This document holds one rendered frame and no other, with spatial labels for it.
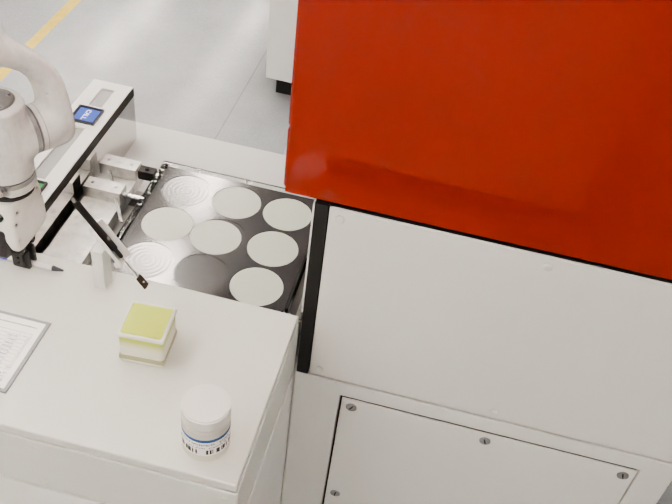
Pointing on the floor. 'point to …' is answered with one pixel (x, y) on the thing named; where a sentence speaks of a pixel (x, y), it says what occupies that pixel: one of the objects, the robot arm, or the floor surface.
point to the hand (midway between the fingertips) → (23, 254)
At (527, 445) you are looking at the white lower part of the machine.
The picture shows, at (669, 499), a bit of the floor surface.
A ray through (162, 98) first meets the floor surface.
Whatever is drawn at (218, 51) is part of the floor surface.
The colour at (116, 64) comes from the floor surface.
